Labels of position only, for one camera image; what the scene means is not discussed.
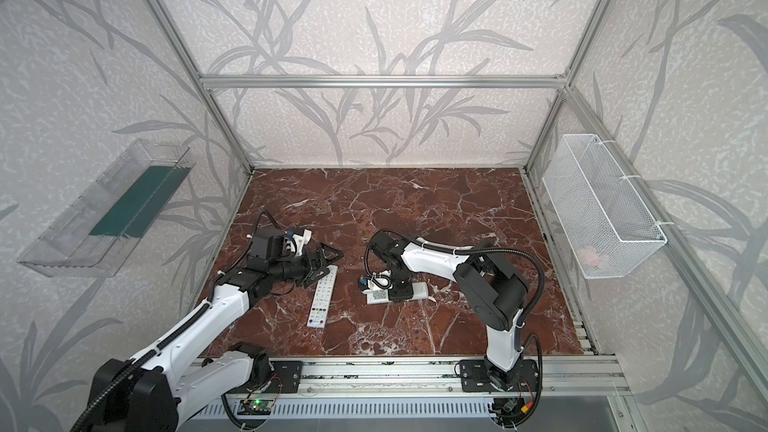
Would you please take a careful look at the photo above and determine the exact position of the white remote control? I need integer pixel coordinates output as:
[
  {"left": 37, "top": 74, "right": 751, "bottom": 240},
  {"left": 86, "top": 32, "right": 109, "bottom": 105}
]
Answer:
[{"left": 364, "top": 282, "right": 429, "bottom": 305}]

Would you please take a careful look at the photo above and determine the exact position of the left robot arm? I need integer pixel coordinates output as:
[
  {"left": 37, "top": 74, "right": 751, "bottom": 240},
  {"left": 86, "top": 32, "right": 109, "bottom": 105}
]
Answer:
[{"left": 72, "top": 221, "right": 344, "bottom": 431}]

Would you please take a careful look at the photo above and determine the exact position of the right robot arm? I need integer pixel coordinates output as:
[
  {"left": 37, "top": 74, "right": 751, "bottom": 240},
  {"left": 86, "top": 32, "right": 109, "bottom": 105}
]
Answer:
[{"left": 360, "top": 229, "right": 546, "bottom": 391}]

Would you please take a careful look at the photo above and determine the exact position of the white remote with coloured buttons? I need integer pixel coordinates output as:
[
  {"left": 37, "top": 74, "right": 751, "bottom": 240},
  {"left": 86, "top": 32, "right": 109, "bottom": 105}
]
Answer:
[{"left": 307, "top": 265, "right": 338, "bottom": 329}]

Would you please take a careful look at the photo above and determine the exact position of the green lit circuit board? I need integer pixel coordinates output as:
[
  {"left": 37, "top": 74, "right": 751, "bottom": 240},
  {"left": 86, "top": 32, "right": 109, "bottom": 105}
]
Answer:
[{"left": 236, "top": 398, "right": 274, "bottom": 417}]

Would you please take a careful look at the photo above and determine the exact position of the pink object in basket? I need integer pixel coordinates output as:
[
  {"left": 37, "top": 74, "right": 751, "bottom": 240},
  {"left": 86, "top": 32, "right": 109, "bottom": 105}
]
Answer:
[{"left": 577, "top": 246, "right": 603, "bottom": 268}]

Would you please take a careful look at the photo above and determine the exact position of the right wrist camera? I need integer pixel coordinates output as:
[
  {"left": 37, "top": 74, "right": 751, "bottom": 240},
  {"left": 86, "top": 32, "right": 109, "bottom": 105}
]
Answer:
[{"left": 358, "top": 271, "right": 392, "bottom": 294}]

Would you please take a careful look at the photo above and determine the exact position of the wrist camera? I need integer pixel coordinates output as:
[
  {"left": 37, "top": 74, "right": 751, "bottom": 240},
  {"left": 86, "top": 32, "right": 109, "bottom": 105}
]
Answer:
[
  {"left": 284, "top": 229, "right": 312, "bottom": 257},
  {"left": 358, "top": 271, "right": 392, "bottom": 294}
]

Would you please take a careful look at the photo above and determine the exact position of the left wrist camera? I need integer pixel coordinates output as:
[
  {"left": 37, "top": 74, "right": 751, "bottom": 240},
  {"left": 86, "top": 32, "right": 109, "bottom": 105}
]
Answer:
[{"left": 284, "top": 229, "right": 312, "bottom": 257}]

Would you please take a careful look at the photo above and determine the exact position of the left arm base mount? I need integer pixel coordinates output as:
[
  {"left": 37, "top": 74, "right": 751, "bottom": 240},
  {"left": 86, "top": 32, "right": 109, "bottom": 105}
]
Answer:
[{"left": 227, "top": 360, "right": 303, "bottom": 395}]

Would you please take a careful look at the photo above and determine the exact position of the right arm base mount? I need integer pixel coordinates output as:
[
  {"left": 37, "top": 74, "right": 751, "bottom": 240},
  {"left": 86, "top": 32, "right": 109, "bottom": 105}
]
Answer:
[{"left": 458, "top": 359, "right": 542, "bottom": 393}]

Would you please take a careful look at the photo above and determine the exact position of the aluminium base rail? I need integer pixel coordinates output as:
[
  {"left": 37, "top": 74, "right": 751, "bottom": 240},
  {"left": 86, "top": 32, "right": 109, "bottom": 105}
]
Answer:
[{"left": 168, "top": 352, "right": 630, "bottom": 400}]

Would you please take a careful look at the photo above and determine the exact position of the clear plastic wall bin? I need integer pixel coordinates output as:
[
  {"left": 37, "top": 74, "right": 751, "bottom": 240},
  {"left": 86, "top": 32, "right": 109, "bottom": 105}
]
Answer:
[{"left": 18, "top": 139, "right": 196, "bottom": 278}]

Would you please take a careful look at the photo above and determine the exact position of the white wire mesh basket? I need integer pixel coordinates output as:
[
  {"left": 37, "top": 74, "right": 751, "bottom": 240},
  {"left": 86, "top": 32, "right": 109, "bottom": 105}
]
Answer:
[{"left": 543, "top": 134, "right": 667, "bottom": 280}]

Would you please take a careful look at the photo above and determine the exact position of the aluminium cage frame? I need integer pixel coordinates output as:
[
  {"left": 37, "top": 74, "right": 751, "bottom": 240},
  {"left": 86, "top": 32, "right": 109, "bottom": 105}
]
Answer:
[{"left": 143, "top": 0, "right": 767, "bottom": 399}]

